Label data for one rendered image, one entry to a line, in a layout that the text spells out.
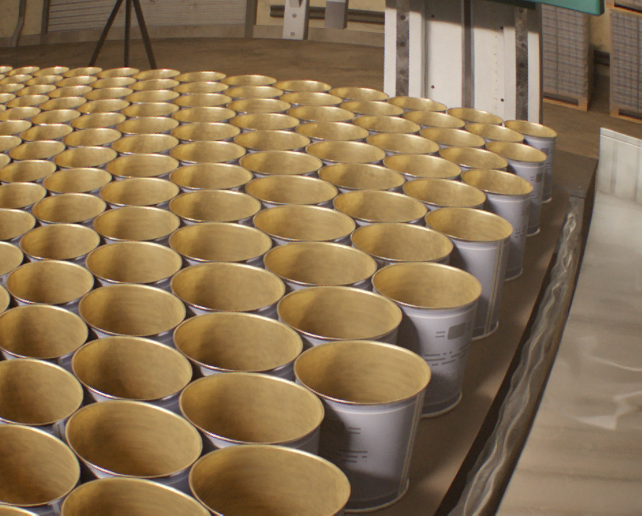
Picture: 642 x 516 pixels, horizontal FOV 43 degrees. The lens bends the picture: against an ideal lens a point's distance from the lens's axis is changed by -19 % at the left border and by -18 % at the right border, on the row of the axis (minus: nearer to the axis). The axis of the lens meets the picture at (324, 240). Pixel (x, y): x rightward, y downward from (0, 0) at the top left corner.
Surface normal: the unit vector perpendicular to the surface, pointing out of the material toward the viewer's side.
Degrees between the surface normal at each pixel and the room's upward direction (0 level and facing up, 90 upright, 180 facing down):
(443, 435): 2
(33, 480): 91
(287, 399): 90
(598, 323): 0
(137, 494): 91
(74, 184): 91
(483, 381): 4
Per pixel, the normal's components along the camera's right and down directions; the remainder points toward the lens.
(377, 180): -0.47, 0.29
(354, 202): 0.55, 0.33
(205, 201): 0.25, 0.36
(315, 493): -0.65, 0.24
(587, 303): 0.04, -0.94
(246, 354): -0.15, 0.35
